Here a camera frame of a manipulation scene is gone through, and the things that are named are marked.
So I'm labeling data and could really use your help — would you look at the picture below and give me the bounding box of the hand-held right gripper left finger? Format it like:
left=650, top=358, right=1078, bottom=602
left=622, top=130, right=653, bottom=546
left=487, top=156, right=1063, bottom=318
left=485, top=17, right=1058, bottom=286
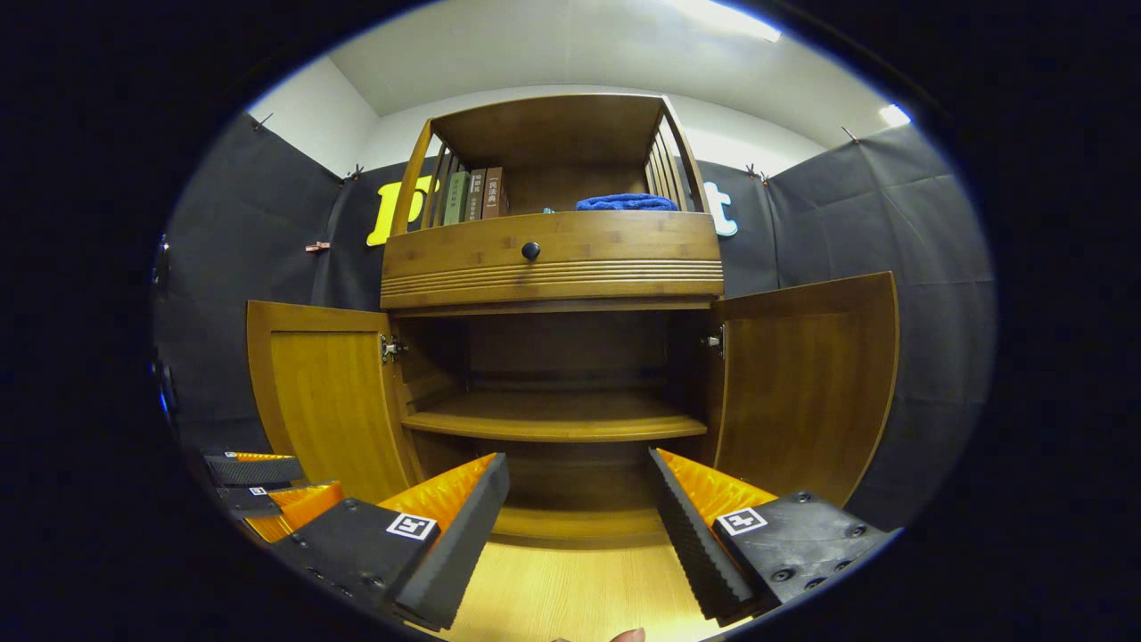
left=267, top=452, right=511, bottom=630

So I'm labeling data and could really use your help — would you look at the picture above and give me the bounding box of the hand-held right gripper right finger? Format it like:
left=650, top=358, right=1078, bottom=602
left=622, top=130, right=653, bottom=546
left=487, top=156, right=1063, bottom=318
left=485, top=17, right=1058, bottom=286
left=646, top=448, right=897, bottom=625

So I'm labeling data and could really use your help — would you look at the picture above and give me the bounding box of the wooden shoe cabinet door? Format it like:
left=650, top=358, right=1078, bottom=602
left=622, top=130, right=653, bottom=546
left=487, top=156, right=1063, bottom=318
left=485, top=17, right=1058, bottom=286
left=246, top=300, right=424, bottom=505
left=709, top=271, right=900, bottom=507

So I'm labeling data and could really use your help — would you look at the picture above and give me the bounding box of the wooden double-door shoe cabinet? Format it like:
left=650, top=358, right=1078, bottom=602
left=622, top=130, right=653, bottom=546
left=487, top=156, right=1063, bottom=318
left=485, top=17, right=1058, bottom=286
left=245, top=92, right=901, bottom=545

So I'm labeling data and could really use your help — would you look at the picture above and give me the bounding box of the wooden inner shelf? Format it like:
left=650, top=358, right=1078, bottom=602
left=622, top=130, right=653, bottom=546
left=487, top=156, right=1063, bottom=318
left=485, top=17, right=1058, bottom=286
left=401, top=392, right=710, bottom=443

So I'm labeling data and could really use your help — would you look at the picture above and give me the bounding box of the wooden drawer with ribbed trim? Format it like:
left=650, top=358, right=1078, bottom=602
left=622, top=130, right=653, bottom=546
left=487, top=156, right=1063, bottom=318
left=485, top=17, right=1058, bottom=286
left=381, top=210, right=725, bottom=311

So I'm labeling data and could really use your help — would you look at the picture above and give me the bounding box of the black backdrop cloth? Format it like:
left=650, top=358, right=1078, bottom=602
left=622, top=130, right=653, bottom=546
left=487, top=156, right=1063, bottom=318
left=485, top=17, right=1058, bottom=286
left=152, top=111, right=997, bottom=531

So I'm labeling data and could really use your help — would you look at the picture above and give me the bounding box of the blue folded towel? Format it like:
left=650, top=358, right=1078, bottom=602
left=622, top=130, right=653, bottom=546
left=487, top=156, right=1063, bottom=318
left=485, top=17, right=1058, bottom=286
left=575, top=193, right=680, bottom=213

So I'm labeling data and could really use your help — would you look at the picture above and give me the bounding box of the reddish brown book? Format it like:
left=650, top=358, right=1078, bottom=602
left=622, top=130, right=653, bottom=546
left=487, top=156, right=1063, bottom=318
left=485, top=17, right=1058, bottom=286
left=481, top=167, right=511, bottom=220

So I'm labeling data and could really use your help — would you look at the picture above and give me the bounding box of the large ceiling light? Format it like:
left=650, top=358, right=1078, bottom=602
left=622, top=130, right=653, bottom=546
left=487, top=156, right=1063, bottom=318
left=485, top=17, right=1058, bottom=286
left=669, top=0, right=784, bottom=43

